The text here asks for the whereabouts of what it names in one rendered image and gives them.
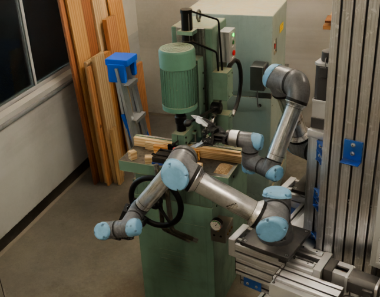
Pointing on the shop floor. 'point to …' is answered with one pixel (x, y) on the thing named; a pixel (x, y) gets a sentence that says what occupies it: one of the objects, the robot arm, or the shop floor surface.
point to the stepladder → (129, 121)
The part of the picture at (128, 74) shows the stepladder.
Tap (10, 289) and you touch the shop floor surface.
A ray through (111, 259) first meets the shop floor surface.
